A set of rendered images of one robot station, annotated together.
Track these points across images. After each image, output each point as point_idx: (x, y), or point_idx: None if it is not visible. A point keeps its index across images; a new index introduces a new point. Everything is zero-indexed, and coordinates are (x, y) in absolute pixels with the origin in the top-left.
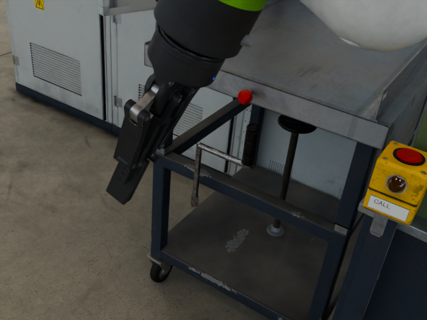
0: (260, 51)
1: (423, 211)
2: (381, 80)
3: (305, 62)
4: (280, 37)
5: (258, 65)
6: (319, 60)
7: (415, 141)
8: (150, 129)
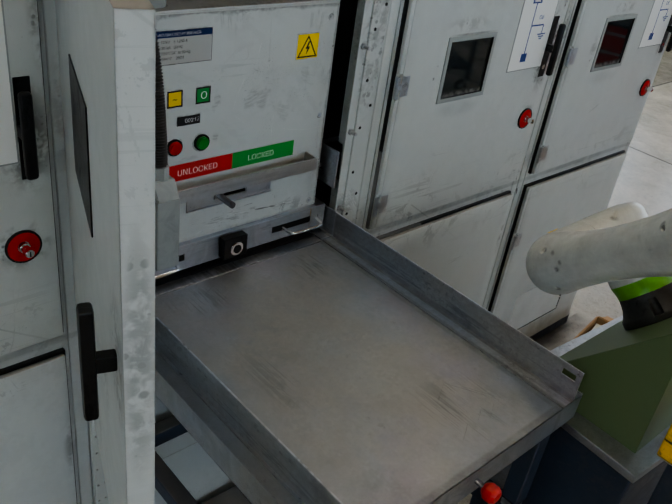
0: (375, 423)
1: (651, 437)
2: (466, 348)
3: (414, 391)
4: (317, 380)
5: (427, 445)
6: (407, 375)
7: (661, 399)
8: None
